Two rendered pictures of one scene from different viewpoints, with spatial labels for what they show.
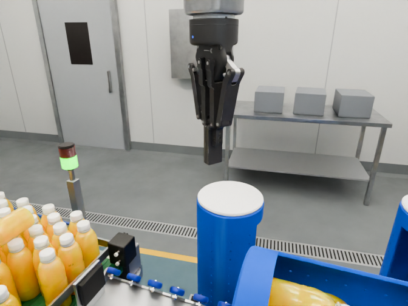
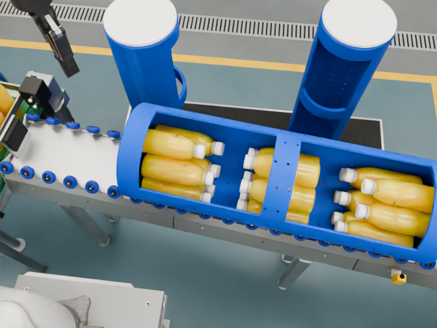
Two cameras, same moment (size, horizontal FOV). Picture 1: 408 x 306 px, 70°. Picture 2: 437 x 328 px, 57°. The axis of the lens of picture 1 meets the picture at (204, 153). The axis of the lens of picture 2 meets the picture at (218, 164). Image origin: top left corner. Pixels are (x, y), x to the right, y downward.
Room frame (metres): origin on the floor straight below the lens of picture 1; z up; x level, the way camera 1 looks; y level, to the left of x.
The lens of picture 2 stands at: (-0.11, -0.26, 2.15)
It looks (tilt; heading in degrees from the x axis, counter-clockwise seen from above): 64 degrees down; 353
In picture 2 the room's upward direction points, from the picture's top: straight up
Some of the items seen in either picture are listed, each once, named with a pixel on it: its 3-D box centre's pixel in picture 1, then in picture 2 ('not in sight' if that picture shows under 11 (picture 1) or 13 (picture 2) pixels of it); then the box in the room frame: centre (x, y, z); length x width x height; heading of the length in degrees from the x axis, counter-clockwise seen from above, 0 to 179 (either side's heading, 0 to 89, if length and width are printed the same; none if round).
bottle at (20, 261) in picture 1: (23, 270); not in sight; (0.70, 0.56, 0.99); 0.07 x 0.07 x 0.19
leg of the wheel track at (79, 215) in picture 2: not in sight; (88, 224); (0.55, 0.28, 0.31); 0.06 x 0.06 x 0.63; 70
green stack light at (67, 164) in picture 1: (69, 161); not in sight; (1.11, 0.56, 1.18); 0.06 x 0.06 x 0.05
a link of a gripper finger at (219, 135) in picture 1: (220, 133); (67, 59); (0.47, -0.03, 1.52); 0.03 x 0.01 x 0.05; 32
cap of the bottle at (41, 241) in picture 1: (40, 241); not in sight; (0.71, 0.49, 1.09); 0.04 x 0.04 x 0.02
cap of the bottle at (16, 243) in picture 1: (15, 244); not in sight; (0.70, 0.56, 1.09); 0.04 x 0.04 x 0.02
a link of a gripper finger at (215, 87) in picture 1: (217, 95); (53, 34); (0.47, -0.02, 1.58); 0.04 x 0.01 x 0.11; 122
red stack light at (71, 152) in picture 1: (67, 151); not in sight; (1.11, 0.56, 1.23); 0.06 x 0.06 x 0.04
